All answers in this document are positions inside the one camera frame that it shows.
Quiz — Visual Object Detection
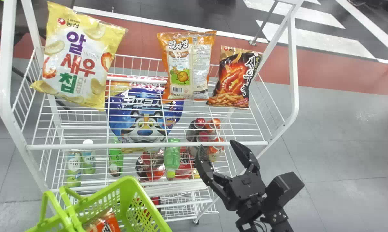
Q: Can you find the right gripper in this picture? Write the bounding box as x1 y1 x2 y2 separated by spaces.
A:
194 140 267 211

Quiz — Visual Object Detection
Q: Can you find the green basket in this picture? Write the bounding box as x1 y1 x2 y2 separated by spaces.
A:
24 175 173 232

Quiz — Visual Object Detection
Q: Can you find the red snack packet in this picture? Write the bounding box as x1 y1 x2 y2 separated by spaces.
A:
135 150 196 181
82 209 121 232

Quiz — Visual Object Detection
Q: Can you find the black snack packet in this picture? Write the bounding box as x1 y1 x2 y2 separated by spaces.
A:
206 45 263 110

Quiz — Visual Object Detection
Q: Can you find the blue cereal bag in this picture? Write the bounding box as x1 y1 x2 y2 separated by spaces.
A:
106 85 185 154

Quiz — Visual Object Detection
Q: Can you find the orange snack packet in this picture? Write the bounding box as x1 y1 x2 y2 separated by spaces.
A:
157 30 217 101

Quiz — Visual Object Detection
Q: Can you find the pale green bottle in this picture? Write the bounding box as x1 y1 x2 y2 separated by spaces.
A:
66 150 82 188
82 139 97 175

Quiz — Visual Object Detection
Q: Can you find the yellow snack packet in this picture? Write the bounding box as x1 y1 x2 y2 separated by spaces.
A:
31 2 128 112

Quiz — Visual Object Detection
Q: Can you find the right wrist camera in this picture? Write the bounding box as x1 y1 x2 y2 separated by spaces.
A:
265 171 306 210

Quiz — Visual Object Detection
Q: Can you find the white wire rack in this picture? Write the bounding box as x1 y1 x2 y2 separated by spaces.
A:
0 0 300 225

